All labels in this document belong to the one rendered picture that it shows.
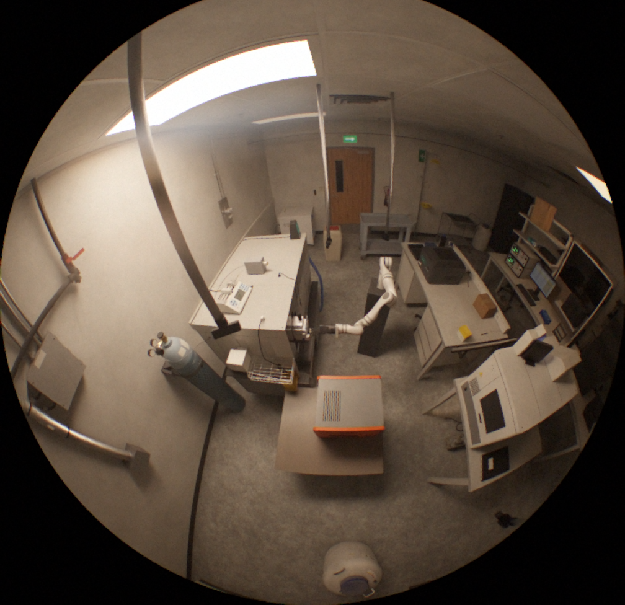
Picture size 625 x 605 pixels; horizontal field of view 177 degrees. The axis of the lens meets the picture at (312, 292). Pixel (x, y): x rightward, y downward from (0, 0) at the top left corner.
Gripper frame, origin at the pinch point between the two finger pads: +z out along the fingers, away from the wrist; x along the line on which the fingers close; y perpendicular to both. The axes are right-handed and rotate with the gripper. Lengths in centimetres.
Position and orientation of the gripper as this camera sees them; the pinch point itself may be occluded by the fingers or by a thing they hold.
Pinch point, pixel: (310, 329)
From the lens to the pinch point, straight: 148.0
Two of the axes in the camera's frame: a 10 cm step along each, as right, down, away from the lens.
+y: 1.1, -1.3, 9.9
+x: -0.2, -9.9, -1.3
